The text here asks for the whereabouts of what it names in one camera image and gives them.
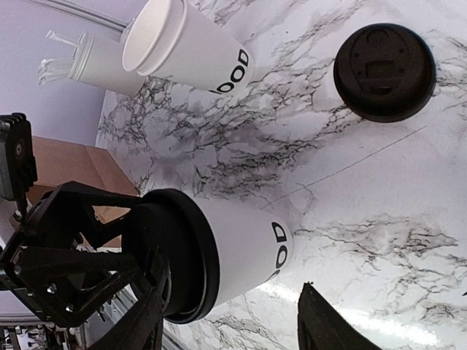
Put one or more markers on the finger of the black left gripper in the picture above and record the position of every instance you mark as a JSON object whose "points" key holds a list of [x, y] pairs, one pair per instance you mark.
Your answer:
{"points": [[107, 274], [76, 212]]}

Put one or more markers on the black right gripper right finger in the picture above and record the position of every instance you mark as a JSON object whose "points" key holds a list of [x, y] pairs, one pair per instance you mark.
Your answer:
{"points": [[321, 327]]}

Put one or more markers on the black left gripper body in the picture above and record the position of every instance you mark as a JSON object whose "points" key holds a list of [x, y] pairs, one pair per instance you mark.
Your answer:
{"points": [[40, 278]]}

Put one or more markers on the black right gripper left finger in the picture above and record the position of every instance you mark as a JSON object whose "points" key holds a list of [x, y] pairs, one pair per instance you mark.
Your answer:
{"points": [[142, 326]]}

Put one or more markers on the brown paper bag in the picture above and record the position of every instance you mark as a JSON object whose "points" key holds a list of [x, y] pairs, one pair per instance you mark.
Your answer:
{"points": [[59, 162]]}

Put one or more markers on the black coffee cup lid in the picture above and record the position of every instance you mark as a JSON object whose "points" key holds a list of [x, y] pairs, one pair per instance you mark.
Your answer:
{"points": [[169, 223]]}

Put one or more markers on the single white paper cup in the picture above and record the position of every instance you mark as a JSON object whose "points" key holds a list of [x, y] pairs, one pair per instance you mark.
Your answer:
{"points": [[253, 246]]}

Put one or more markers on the white paper cups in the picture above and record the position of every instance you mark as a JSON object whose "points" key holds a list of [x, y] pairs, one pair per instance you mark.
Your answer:
{"points": [[173, 40]]}

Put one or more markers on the white container with sachets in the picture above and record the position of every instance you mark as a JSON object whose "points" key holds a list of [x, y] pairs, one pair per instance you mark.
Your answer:
{"points": [[96, 61]]}

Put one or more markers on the front aluminium rail frame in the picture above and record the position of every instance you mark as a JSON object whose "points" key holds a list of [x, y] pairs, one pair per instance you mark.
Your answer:
{"points": [[21, 329]]}

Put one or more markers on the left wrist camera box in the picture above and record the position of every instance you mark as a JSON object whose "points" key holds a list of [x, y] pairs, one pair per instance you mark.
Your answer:
{"points": [[18, 164]]}

